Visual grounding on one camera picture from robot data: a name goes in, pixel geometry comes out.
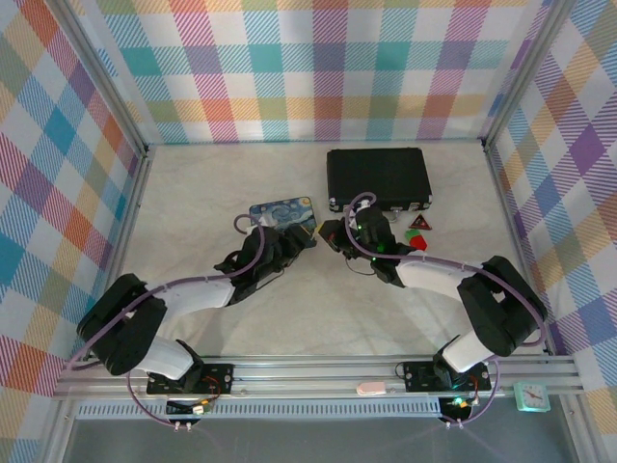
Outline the starry night painted tin box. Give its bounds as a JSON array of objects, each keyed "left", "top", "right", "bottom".
[{"left": 249, "top": 195, "right": 321, "bottom": 251}]

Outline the red and green block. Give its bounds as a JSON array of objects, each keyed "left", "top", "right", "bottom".
[{"left": 403, "top": 229, "right": 430, "bottom": 253}]

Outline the small mint green clock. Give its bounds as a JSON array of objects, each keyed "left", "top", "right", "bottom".
[{"left": 513, "top": 380, "right": 552, "bottom": 414}]

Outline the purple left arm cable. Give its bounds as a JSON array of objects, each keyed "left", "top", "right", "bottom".
[{"left": 67, "top": 214, "right": 271, "bottom": 430}]

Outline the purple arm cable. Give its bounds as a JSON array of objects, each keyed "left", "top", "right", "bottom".
[
  {"left": 344, "top": 191, "right": 550, "bottom": 429},
  {"left": 67, "top": 214, "right": 271, "bottom": 430}
]

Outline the black briefcase with metal handle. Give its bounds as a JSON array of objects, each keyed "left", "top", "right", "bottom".
[{"left": 325, "top": 147, "right": 434, "bottom": 226}]

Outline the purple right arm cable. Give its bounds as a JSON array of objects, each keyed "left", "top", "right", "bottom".
[{"left": 344, "top": 191, "right": 550, "bottom": 429}]

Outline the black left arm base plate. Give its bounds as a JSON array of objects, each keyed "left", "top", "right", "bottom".
[{"left": 146, "top": 362, "right": 236, "bottom": 397}]

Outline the aluminium frame rail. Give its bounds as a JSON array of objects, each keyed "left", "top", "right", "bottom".
[{"left": 52, "top": 354, "right": 587, "bottom": 401}]

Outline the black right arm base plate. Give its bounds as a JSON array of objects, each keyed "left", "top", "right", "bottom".
[{"left": 402, "top": 359, "right": 493, "bottom": 393}]

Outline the grey slotted cable duct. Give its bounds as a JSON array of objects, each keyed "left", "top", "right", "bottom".
[{"left": 76, "top": 397, "right": 443, "bottom": 420}]

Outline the aluminium frame post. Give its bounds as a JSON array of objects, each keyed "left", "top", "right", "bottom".
[
  {"left": 60, "top": 0, "right": 150, "bottom": 153},
  {"left": 480, "top": 0, "right": 582, "bottom": 151}
]

